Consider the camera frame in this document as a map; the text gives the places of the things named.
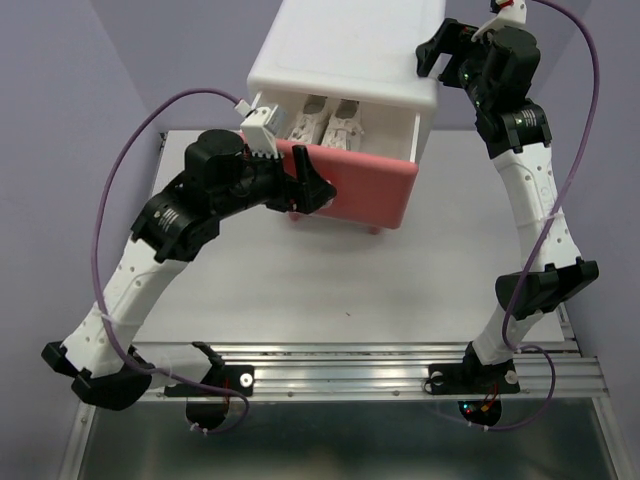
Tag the light pink drawer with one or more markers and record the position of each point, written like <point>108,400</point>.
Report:
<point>294,217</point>

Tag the white sneaker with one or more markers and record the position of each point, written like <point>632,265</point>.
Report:
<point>311,122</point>
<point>344,130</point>

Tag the aluminium mounting rail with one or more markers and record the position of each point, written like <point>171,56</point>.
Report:
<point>302,372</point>

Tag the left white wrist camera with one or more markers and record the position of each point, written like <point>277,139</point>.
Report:
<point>260,127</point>

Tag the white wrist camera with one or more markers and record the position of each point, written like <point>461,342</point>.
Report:
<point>506,14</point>
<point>260,127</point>

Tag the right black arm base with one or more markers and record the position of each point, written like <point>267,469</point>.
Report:
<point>457,379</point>

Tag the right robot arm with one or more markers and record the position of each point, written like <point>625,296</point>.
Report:
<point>495,68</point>

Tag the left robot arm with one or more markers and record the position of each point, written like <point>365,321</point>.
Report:
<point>221,177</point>

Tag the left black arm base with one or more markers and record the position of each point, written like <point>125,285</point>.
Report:
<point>239,378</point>

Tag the white shoe cabinet body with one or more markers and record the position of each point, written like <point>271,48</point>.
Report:
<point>353,50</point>

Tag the white sneaker front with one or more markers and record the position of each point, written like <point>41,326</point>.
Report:
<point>311,122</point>

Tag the dark pink drawer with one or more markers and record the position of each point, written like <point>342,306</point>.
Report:
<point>374,184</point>

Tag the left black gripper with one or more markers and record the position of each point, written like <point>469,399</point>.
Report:
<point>312,191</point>

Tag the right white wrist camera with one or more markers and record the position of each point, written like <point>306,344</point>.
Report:
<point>506,14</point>

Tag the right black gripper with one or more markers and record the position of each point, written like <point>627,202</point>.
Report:
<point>454,41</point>

